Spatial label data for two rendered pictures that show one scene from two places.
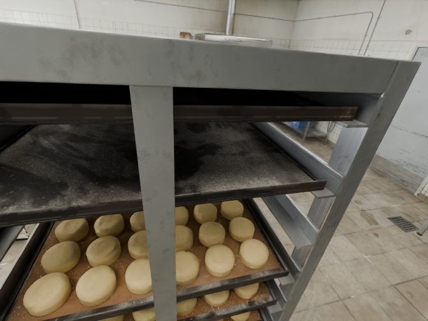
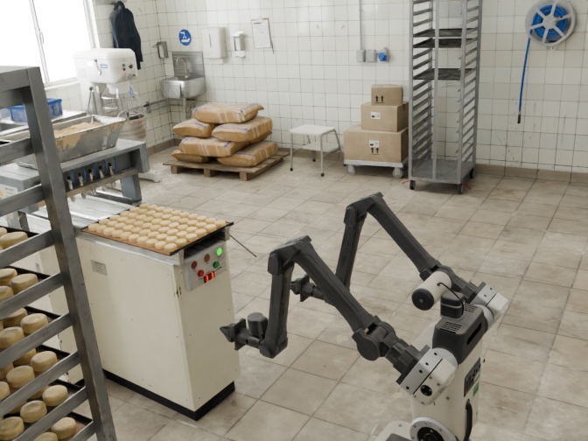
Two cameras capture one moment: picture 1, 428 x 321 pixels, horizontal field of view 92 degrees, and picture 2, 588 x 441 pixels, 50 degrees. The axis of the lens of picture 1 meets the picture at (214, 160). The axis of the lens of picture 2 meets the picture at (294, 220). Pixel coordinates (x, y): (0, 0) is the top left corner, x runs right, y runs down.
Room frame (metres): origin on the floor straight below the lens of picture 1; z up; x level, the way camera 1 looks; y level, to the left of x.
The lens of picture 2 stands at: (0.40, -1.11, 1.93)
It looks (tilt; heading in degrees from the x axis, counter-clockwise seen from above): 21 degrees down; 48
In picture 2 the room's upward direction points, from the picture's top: 4 degrees counter-clockwise
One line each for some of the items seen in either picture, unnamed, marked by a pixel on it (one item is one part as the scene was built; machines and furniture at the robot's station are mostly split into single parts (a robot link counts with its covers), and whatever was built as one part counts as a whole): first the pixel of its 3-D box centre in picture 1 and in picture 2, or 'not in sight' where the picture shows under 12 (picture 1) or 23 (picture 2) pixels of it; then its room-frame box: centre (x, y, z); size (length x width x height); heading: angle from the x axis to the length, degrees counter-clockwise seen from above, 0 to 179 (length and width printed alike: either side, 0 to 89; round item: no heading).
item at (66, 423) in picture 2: not in sight; (63, 428); (0.74, 0.08, 1.05); 0.05 x 0.05 x 0.02
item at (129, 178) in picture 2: not in sight; (75, 188); (1.60, 1.90, 1.01); 0.72 x 0.33 x 0.34; 11
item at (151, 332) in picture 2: not in sight; (159, 309); (1.70, 1.40, 0.45); 0.70 x 0.34 x 0.90; 101
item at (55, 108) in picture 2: not in sight; (36, 109); (2.55, 4.82, 0.95); 0.40 x 0.30 x 0.14; 20
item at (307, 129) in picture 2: not in sight; (317, 148); (4.96, 3.56, 0.23); 0.45 x 0.45 x 0.46; 9
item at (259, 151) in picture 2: not in sight; (249, 152); (4.51, 4.16, 0.19); 0.72 x 0.42 x 0.15; 21
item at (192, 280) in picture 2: not in sight; (205, 266); (1.77, 1.04, 0.77); 0.24 x 0.04 x 0.14; 11
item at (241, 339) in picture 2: not in sight; (245, 335); (1.53, 0.46, 0.76); 0.07 x 0.07 x 0.10; 11
